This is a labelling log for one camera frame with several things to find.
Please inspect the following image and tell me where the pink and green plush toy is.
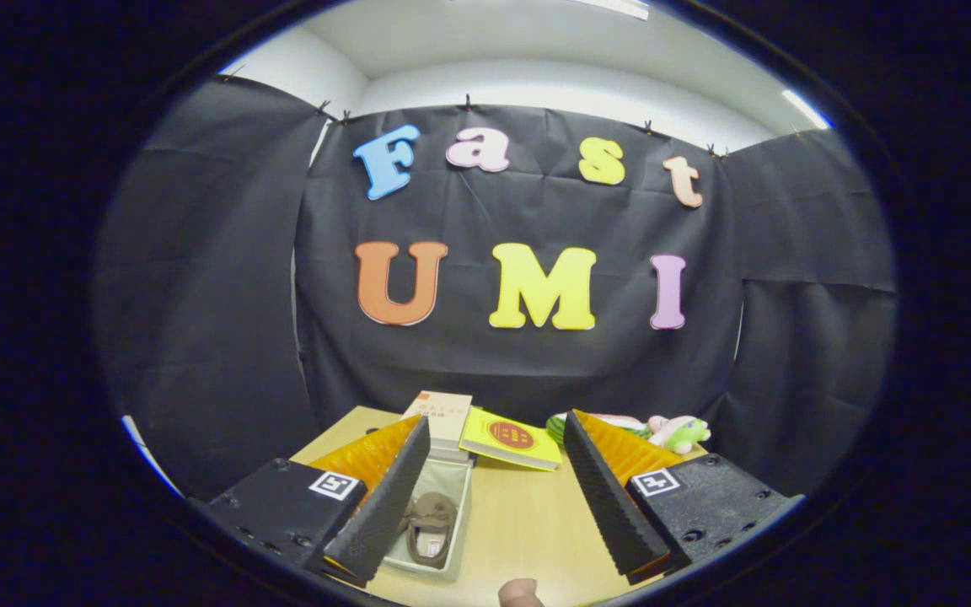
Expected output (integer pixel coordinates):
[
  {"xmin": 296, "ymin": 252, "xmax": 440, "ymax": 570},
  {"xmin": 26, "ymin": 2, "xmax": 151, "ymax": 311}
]
[{"xmin": 647, "ymin": 415, "xmax": 712, "ymax": 456}]

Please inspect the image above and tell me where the large ceiling light panel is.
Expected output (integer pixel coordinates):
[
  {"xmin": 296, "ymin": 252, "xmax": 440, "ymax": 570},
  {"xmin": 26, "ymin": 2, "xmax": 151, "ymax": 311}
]
[{"xmin": 570, "ymin": 0, "xmax": 651, "ymax": 20}]

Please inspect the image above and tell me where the brown fuzzy shoe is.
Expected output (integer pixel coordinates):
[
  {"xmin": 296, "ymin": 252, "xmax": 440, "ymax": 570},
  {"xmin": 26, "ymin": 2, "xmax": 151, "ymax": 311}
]
[{"xmin": 401, "ymin": 492, "xmax": 459, "ymax": 568}]

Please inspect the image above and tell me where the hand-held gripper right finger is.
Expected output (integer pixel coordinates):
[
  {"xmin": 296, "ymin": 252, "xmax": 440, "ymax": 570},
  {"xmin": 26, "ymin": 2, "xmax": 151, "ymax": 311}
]
[{"xmin": 563, "ymin": 410, "xmax": 805, "ymax": 587}]

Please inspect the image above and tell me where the watermelon slice plush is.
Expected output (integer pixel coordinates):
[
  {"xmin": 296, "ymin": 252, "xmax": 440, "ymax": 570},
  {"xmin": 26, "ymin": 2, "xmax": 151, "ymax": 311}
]
[{"xmin": 546, "ymin": 411, "xmax": 651, "ymax": 446}]

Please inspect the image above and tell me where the yellow book with red circle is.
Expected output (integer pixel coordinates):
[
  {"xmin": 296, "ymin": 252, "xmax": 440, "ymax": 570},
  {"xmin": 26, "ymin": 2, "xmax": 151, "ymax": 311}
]
[{"xmin": 459, "ymin": 408, "xmax": 564, "ymax": 472}]

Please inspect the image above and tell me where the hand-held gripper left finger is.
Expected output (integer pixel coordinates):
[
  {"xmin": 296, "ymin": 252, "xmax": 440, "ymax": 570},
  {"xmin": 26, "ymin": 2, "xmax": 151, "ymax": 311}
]
[{"xmin": 199, "ymin": 415, "xmax": 432, "ymax": 588}]

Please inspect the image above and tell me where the grey fabric storage box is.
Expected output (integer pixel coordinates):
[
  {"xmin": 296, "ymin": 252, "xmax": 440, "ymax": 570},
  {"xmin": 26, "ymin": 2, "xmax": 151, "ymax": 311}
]
[{"xmin": 383, "ymin": 455, "xmax": 474, "ymax": 583}]

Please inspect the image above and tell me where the beige book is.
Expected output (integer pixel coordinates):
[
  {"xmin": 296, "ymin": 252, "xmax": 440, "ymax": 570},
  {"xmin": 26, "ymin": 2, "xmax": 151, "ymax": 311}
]
[{"xmin": 402, "ymin": 390, "xmax": 474, "ymax": 452}]

